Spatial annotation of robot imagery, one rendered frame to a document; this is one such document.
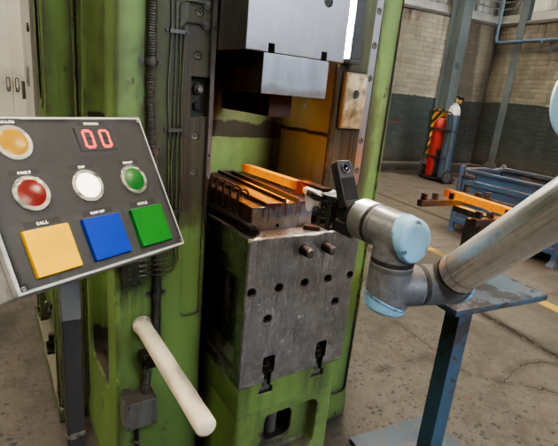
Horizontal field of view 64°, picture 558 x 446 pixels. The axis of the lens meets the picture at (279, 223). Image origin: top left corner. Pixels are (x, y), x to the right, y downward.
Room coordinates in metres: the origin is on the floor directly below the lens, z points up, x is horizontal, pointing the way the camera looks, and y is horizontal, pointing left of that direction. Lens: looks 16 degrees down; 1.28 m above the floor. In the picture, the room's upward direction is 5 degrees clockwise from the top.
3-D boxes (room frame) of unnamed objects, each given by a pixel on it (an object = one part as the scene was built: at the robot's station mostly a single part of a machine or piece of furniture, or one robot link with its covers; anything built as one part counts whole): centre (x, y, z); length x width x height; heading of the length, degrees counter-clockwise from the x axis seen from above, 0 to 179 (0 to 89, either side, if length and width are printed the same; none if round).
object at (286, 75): (1.36, 0.11, 1.32); 0.42 x 0.20 x 0.10; 34
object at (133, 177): (0.85, 0.29, 1.09); 0.05 x 0.03 x 0.04; 124
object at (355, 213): (0.96, -0.20, 1.02); 0.10 x 0.05 x 0.09; 124
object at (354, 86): (1.47, -0.20, 1.27); 0.09 x 0.02 x 0.17; 124
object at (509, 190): (4.47, -2.48, 0.36); 1.20 x 0.80 x 0.72; 32
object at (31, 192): (0.67, 0.39, 1.09); 0.05 x 0.03 x 0.04; 124
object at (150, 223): (0.82, 0.25, 1.01); 0.07 x 0.05 x 0.07; 149
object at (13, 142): (0.70, 0.43, 1.16); 0.05 x 0.03 x 0.04; 124
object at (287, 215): (1.36, 0.11, 0.96); 0.42 x 0.20 x 0.09; 34
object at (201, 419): (0.92, 0.23, 0.62); 0.44 x 0.05 x 0.05; 34
